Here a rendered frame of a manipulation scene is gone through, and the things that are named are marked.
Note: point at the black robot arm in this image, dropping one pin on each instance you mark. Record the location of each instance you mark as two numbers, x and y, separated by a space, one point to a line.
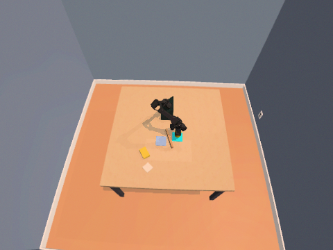
176 121

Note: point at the yellow rectangular block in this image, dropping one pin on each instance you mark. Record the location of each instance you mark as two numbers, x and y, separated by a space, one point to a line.
144 152

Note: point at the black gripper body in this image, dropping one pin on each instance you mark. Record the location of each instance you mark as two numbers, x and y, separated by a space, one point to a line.
178 132

